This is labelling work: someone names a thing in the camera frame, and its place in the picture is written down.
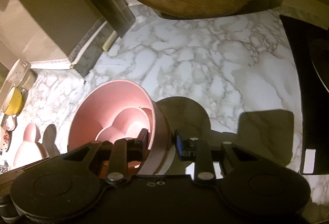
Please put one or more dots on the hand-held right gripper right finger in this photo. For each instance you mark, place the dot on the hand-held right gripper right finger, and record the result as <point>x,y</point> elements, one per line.
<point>180,144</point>

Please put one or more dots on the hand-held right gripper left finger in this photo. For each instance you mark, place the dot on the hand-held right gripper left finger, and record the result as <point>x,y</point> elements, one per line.
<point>144,142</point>

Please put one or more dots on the small pink rabbit dish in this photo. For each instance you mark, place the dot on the small pink rabbit dish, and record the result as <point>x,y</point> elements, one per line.
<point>10,123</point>
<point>123,123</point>

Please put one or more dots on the pink bowl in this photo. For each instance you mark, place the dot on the pink bowl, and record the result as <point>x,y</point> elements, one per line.
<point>115,100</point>

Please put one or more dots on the pale cream cylinder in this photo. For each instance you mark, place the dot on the pale cream cylinder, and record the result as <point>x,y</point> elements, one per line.
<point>108,42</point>

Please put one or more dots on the pink rabbit-shaped plate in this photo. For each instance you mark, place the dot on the pink rabbit-shaped plate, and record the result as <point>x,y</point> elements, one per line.
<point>29,146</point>

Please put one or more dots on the black gas stove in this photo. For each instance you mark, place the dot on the black gas stove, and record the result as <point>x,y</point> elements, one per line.
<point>303,110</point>

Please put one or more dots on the clear glass container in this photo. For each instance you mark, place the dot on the clear glass container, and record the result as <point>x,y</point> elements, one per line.
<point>29,80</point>

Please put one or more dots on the yellow bowl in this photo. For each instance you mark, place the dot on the yellow bowl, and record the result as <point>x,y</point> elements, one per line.
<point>14,102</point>

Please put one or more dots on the white red-dotted cup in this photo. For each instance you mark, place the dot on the white red-dotted cup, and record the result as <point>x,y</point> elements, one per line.
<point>5,140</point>

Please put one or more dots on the white dotted cup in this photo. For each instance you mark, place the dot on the white dotted cup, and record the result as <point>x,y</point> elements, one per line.
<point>16,73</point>

